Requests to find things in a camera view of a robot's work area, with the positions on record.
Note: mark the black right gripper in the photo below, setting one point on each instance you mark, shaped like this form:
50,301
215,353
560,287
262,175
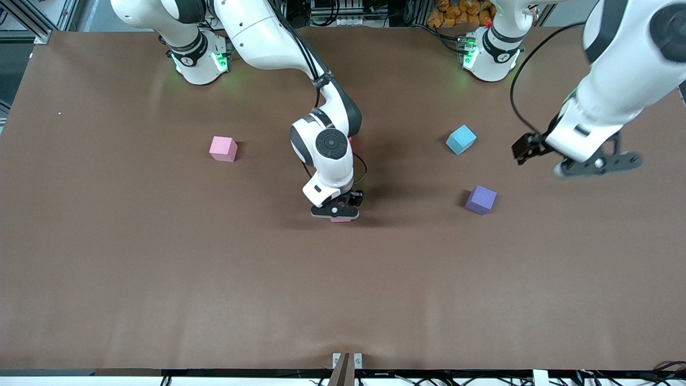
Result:
354,198

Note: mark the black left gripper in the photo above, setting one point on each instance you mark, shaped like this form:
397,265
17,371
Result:
531,144

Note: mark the pink foam block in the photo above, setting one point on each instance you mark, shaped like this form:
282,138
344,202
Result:
223,150
341,220

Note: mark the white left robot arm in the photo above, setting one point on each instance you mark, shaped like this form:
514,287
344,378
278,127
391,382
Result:
616,80

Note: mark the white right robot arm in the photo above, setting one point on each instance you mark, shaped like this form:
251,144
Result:
268,32

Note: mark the light blue foam block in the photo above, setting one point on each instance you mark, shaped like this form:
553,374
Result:
461,140

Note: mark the purple foam block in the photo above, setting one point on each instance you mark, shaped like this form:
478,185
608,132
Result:
481,200

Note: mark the bag of orange fruit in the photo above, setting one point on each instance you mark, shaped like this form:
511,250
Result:
455,13

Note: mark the dark equipment rack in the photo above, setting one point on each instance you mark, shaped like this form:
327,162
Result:
348,16

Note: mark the white tag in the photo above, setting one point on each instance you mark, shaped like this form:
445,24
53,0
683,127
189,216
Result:
541,379

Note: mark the silver mounting bracket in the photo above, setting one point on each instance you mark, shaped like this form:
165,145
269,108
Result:
358,360

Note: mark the brown camera pole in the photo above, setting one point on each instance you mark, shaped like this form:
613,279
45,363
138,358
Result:
343,375

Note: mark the aluminium frame profile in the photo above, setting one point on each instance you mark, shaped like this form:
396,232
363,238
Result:
40,33

